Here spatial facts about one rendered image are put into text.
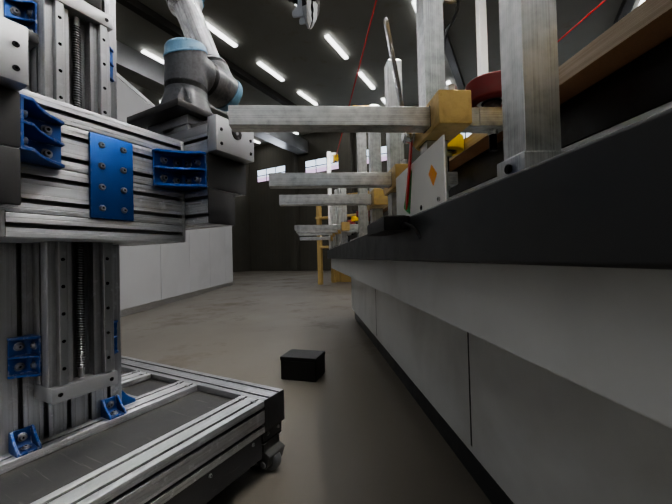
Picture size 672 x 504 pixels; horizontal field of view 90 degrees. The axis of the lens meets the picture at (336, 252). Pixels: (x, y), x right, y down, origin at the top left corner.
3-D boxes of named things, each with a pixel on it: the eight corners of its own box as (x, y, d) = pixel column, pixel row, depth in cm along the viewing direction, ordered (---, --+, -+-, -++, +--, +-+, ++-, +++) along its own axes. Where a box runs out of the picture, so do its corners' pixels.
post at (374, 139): (373, 254, 105) (369, 102, 106) (371, 254, 109) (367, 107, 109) (384, 254, 105) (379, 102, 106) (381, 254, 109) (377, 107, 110)
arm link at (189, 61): (153, 83, 95) (152, 36, 95) (190, 103, 107) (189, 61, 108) (185, 73, 90) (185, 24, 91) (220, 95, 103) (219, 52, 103)
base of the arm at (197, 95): (146, 118, 95) (145, 84, 95) (191, 134, 108) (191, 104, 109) (181, 105, 88) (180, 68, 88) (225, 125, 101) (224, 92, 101)
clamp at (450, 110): (439, 123, 48) (438, 88, 48) (411, 152, 62) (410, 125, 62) (476, 123, 49) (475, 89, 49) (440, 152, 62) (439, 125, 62)
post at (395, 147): (392, 254, 80) (387, 56, 81) (389, 254, 84) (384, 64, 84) (407, 254, 80) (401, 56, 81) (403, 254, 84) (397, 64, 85)
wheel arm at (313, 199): (279, 207, 99) (278, 193, 99) (280, 209, 103) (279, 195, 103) (422, 205, 103) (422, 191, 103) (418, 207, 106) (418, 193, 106)
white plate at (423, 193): (443, 205, 47) (440, 134, 47) (395, 223, 73) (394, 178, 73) (447, 205, 47) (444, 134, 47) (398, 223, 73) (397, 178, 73)
